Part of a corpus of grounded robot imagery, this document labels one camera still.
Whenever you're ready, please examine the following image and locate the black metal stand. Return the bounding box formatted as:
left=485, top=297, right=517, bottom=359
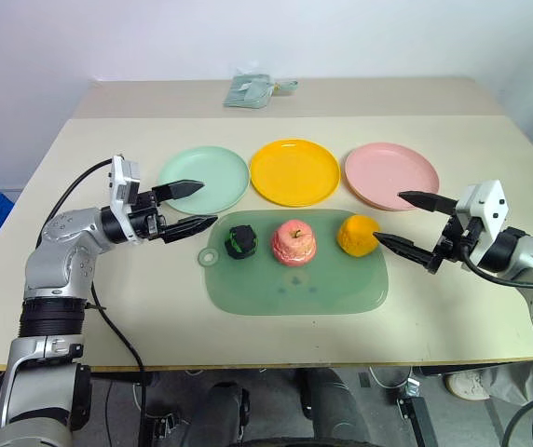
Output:
left=396, top=370, right=441, bottom=447

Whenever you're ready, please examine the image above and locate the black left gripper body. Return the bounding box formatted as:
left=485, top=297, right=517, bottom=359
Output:
left=130, top=186, right=170, bottom=243

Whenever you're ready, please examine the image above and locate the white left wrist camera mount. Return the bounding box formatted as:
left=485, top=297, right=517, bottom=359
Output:
left=106, top=155, right=144, bottom=244

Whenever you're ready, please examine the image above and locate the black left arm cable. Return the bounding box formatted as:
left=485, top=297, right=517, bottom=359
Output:
left=35, top=157, right=149, bottom=420

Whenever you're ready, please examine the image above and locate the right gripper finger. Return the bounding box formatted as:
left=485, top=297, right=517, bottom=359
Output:
left=372, top=231, right=436, bottom=267
left=397, top=189, right=458, bottom=216

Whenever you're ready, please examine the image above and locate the green translucent cutting board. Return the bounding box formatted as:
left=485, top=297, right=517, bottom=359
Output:
left=198, top=208, right=390, bottom=317

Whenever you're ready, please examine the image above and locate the mint green plate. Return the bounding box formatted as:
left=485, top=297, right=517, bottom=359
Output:
left=157, top=145, right=252, bottom=215

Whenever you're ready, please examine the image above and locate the white cable loop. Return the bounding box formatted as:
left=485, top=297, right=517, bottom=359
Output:
left=368, top=366, right=412, bottom=390

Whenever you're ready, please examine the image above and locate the pink apple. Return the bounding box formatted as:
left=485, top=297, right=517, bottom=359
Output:
left=270, top=219, right=319, bottom=268

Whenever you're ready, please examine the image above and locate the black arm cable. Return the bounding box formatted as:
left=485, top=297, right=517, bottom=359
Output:
left=459, top=227, right=533, bottom=287
left=35, top=157, right=149, bottom=420

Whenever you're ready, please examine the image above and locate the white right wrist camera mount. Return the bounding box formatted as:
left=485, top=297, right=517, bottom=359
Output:
left=455, top=180, right=512, bottom=267

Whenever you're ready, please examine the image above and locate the yellow plate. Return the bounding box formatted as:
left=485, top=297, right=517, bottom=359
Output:
left=249, top=138, right=341, bottom=209

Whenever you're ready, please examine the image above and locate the pink plate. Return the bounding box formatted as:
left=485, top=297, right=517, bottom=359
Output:
left=344, top=142, right=440, bottom=213

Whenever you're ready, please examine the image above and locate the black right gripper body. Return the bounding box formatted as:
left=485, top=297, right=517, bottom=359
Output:
left=425, top=214, right=483, bottom=274

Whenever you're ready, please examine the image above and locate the dark rounded shape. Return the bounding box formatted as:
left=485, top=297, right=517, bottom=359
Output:
left=297, top=367, right=373, bottom=447

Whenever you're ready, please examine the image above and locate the orange fruit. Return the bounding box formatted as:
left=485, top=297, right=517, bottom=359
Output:
left=336, top=213, right=382, bottom=258

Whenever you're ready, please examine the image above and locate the dark green black fruit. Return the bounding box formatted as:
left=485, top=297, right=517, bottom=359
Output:
left=223, top=223, right=259, bottom=260

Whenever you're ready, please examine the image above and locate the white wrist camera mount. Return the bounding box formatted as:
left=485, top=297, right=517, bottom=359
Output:
left=455, top=180, right=512, bottom=267
left=106, top=155, right=144, bottom=244

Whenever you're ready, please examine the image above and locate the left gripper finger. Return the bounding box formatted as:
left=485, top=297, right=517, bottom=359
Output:
left=151, top=179, right=206, bottom=203
left=160, top=214, right=220, bottom=245

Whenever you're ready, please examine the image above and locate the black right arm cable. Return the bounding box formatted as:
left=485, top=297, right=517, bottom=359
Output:
left=459, top=227, right=533, bottom=287

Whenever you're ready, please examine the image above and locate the white shoe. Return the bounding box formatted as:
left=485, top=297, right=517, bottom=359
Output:
left=443, top=370, right=492, bottom=401

